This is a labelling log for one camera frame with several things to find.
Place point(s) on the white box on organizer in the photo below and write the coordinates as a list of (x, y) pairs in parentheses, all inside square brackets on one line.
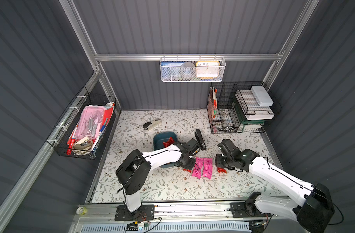
[(261, 96)]

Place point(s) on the clear tape roll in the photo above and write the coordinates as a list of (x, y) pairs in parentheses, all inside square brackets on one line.
[(188, 71)]

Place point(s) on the yellow white clock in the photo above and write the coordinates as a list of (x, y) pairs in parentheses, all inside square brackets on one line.
[(207, 69)]

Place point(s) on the white and black stapler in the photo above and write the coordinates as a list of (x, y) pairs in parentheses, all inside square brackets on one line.
[(151, 124)]

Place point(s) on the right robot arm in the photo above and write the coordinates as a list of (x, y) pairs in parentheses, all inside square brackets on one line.
[(309, 205)]

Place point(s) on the pink pencil case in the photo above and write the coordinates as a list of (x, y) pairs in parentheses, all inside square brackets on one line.
[(90, 122)]

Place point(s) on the blue box in basket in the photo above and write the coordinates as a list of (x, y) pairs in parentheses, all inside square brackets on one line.
[(171, 71)]

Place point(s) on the white wire wall basket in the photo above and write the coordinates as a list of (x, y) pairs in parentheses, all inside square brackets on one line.
[(194, 59)]

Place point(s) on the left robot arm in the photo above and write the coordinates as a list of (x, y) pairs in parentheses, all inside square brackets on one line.
[(135, 169)]

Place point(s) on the black wire desk organizer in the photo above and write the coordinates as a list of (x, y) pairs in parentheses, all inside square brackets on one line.
[(228, 92)]

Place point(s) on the black wire side basket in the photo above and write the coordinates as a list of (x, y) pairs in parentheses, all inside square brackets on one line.
[(63, 141)]

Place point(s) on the teal storage box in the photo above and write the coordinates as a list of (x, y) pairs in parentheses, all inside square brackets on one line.
[(168, 152)]

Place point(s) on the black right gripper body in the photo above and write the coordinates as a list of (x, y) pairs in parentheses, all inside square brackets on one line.
[(221, 162)]

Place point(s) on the yellow tape roll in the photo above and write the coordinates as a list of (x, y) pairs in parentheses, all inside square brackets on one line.
[(81, 210)]

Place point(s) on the pink tea bag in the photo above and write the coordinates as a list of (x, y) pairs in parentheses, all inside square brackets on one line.
[(198, 166), (207, 168)]

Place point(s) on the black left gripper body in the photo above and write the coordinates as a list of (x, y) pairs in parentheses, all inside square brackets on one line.
[(187, 162)]

